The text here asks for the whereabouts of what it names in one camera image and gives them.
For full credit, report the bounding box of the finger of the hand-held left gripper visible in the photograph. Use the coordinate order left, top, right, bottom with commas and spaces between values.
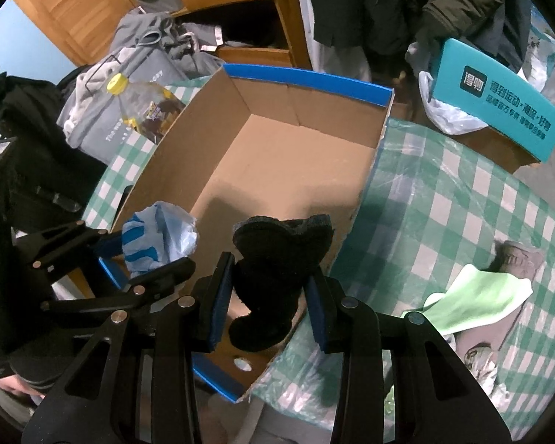
41, 256, 196, 320
14, 221, 125, 283

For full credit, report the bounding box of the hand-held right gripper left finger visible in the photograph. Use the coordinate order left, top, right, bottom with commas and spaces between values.
21, 252, 236, 444

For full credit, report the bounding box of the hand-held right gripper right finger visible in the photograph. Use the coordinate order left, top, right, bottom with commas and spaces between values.
304, 274, 514, 444

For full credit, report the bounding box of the blue striped white sock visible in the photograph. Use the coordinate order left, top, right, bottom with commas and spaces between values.
121, 201, 199, 279

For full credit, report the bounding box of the black fuzzy sock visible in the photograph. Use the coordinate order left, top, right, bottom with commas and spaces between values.
229, 215, 336, 352

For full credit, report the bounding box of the blue board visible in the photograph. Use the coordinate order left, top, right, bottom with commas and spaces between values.
97, 62, 395, 403

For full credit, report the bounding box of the person's left hand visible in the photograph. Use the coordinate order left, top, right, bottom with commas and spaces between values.
0, 374, 44, 398

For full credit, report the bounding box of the black cloth pile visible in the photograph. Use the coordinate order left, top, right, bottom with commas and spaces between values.
0, 73, 109, 236

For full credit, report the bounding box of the yellow-capped oil bottle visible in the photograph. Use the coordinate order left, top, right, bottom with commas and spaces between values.
106, 73, 188, 145

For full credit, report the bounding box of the light green cloth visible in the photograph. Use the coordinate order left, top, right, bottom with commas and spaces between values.
400, 263, 534, 336

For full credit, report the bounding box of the green white checkered tablecloth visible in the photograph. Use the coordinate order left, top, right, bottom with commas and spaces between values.
81, 74, 555, 442

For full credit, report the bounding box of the silvery crumpled cloth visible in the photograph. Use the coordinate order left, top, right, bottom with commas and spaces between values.
462, 346, 510, 413

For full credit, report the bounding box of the grey hoodie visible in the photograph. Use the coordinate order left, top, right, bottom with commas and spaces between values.
58, 11, 225, 165

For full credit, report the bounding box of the grey sock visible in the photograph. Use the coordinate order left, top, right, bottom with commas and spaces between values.
488, 239, 546, 283

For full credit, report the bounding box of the wooden cabinet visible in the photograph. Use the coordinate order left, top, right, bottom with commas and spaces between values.
9, 0, 313, 72

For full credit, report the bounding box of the white plastic bag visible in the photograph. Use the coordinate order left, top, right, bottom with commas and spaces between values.
404, 41, 488, 136

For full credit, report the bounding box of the brown cardboard box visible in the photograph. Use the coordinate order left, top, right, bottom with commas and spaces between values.
453, 120, 543, 173

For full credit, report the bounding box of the teal printed box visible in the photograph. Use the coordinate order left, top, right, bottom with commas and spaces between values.
429, 38, 555, 164

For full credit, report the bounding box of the black jacket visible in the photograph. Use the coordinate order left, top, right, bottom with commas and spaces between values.
300, 0, 421, 56

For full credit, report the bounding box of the clear plastic bag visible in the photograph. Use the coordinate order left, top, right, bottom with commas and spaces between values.
518, 4, 555, 107

